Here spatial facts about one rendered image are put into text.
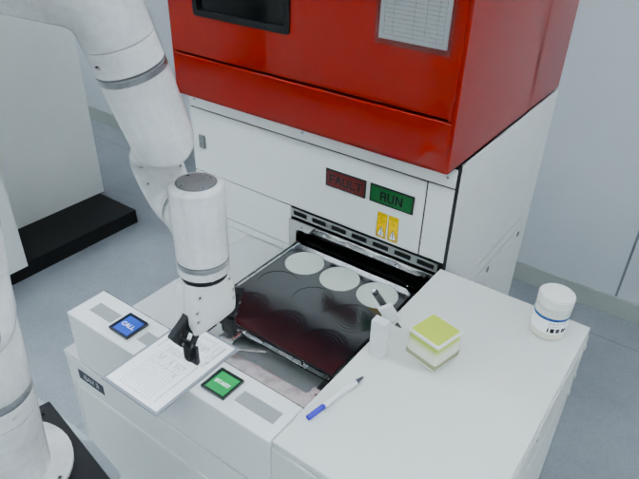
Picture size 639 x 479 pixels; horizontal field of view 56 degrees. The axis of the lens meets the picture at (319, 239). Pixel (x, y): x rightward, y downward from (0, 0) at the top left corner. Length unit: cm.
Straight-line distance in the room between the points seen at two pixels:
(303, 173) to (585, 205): 166
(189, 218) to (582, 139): 217
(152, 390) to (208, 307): 22
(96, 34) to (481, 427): 84
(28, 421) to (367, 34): 92
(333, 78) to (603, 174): 173
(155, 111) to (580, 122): 223
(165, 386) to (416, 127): 70
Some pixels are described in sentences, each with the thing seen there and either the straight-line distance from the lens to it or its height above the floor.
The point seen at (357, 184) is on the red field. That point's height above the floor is 111.
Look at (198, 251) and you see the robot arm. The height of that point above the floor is 127.
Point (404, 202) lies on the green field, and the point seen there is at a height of 110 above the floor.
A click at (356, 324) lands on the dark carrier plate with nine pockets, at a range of 135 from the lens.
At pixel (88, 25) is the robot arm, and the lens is 75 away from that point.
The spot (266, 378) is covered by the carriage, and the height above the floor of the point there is 88.
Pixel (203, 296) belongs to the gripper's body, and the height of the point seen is 118.
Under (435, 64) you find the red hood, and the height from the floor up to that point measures 144.
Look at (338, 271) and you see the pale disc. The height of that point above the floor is 90.
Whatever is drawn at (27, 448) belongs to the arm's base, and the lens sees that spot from 105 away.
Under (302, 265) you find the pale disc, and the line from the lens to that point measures 152.
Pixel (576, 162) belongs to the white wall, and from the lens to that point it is 286.
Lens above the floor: 178
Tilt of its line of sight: 33 degrees down
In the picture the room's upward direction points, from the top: 2 degrees clockwise
